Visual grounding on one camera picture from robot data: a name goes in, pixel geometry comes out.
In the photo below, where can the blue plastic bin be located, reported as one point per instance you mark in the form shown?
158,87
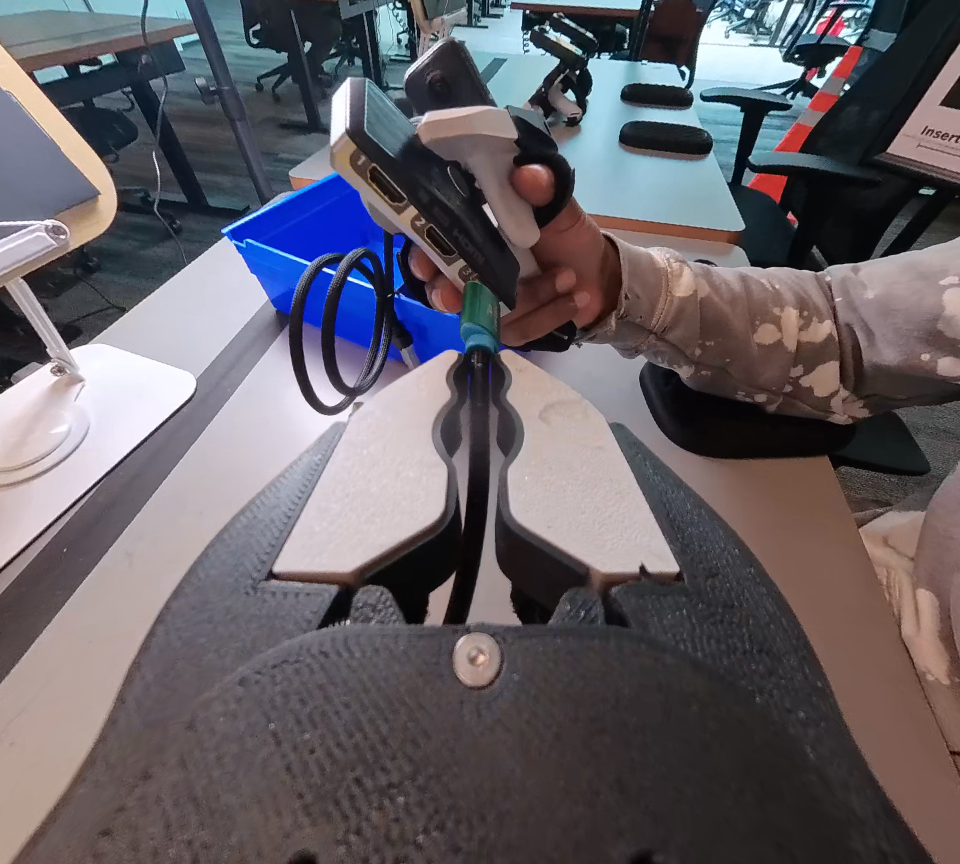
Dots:
300,226

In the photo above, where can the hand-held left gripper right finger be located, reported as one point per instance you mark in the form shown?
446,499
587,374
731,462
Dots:
585,496

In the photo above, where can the black wrist rest pad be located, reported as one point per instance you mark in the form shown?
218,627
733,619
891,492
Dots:
664,140
720,429
656,95

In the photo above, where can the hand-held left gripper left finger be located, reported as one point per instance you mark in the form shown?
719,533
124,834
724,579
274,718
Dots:
375,489

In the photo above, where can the black mesh office chair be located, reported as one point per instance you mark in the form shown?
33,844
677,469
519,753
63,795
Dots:
847,151

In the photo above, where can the person's patterned clothing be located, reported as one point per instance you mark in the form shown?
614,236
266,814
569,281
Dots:
930,616

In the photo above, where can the silver black HDMI switch box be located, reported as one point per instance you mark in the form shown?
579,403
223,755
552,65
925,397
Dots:
375,121

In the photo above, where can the person's right hand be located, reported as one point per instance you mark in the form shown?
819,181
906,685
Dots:
570,271

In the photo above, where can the dark light stand pole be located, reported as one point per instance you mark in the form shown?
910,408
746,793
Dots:
217,69

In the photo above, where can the white instruction sign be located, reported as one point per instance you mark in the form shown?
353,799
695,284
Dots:
937,121

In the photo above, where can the orange traffic cone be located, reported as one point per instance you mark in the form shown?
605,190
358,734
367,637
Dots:
814,114

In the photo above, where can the person's right forearm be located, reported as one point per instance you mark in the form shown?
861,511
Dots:
787,324

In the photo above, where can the grey desk with wooden edge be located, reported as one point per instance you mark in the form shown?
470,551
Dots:
637,196

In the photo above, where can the white metal board stand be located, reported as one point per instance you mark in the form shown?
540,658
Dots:
97,399

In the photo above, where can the black spare gripper device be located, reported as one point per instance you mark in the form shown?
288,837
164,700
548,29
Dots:
562,76

